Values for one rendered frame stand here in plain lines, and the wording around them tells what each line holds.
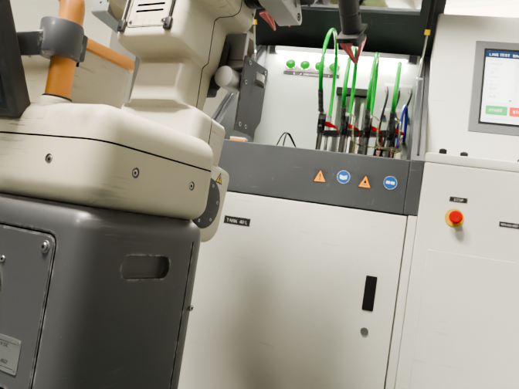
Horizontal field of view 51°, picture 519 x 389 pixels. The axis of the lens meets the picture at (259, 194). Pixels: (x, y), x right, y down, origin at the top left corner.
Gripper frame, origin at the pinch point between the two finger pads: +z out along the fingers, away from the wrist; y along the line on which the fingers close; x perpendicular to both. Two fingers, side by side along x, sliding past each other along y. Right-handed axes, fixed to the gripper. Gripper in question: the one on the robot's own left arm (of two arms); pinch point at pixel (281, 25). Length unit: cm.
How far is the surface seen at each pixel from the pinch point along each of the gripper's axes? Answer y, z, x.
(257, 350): 15, 72, 69
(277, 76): 21, 32, -38
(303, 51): 9, 25, -43
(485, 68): -57, 38, -21
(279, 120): 22, 45, -26
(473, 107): -52, 45, -9
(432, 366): -34, 83, 66
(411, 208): -33, 50, 37
